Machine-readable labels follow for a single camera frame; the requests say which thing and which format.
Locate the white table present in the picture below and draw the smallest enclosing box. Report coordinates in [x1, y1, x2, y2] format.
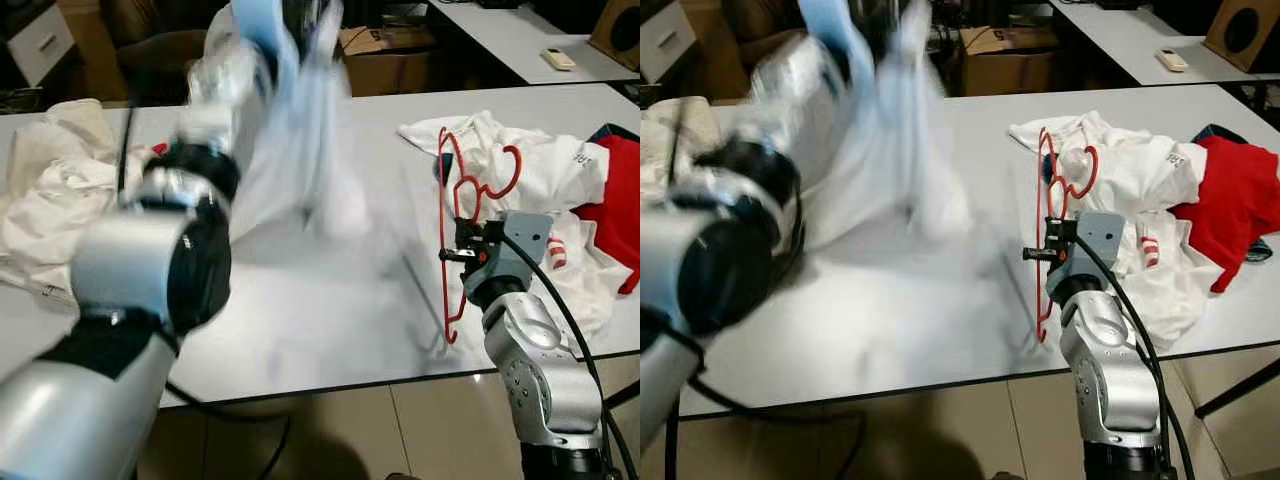
[1048, 0, 1280, 86]
[428, 0, 641, 86]

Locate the small white garment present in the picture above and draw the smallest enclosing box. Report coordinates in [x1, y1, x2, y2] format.
[232, 0, 373, 239]
[805, 0, 976, 251]

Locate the brown chair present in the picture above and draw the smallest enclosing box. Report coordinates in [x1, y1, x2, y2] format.
[715, 0, 801, 61]
[100, 0, 216, 101]

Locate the white crumpled garment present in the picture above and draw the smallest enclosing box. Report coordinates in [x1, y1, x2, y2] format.
[0, 120, 166, 301]

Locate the red crumpled shirt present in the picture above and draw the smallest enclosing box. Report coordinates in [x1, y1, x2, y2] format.
[1170, 135, 1280, 294]
[572, 135, 641, 296]

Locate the white garment with striped tag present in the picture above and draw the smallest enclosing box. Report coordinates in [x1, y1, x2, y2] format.
[397, 110, 629, 339]
[1008, 110, 1226, 353]

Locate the plain brown cardboard box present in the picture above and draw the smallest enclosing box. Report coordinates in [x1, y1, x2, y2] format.
[955, 25, 1056, 98]
[340, 25, 438, 98]

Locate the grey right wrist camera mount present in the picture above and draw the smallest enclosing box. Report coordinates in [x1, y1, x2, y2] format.
[1048, 212, 1126, 306]
[468, 212, 554, 309]

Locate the white drawer unit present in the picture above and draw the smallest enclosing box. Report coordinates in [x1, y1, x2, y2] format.
[640, 0, 698, 84]
[5, 5, 78, 86]

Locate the grey table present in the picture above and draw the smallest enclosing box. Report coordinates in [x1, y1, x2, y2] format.
[640, 82, 1280, 421]
[0, 82, 641, 411]

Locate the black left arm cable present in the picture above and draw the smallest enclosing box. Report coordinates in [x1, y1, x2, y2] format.
[118, 100, 293, 480]
[660, 95, 871, 480]

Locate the wooden speaker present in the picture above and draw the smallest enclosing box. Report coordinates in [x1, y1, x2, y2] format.
[588, 0, 641, 73]
[1203, 0, 1280, 73]

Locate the red plastic hanger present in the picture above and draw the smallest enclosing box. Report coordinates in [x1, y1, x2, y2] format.
[1035, 127, 1099, 344]
[436, 127, 524, 345]

